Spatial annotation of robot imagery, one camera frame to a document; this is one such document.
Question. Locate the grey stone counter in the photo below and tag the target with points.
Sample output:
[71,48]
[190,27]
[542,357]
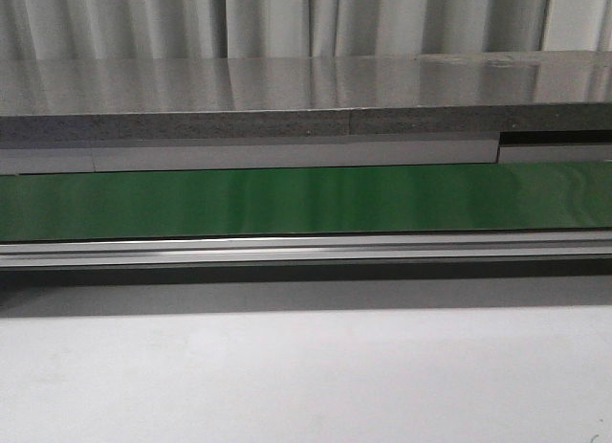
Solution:
[63,116]

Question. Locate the green conveyor belt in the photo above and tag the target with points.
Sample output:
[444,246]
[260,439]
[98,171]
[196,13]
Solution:
[309,200]

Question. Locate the white curtain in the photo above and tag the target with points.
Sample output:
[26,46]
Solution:
[101,29]

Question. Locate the aluminium conveyor frame rail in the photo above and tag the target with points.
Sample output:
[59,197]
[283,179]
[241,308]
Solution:
[296,249]

